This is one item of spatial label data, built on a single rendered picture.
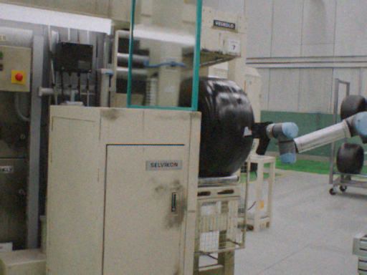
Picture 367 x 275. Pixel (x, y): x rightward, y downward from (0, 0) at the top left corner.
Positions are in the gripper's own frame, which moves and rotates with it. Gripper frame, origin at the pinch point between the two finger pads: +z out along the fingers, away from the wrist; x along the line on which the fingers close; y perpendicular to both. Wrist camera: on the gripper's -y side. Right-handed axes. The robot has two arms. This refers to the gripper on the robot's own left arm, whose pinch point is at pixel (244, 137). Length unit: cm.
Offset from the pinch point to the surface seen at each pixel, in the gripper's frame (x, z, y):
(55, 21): 94, 23, 54
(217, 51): -15, 42, 56
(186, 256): 65, -42, -47
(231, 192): -5.0, 18.3, -29.8
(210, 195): 11.7, 15.3, -30.3
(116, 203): 95, -45, -25
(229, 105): 8.4, 2.2, 16.8
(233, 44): -27, 41, 62
